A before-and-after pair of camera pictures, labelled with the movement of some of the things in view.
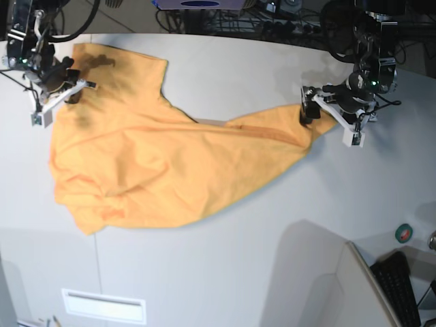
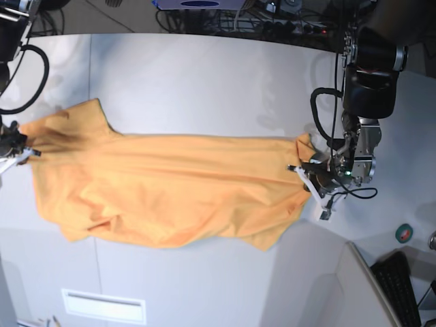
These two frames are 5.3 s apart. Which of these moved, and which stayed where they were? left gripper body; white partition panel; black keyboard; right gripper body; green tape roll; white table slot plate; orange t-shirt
Moved: orange t-shirt; right gripper body; left gripper body
Stayed: white table slot plate; black keyboard; white partition panel; green tape roll
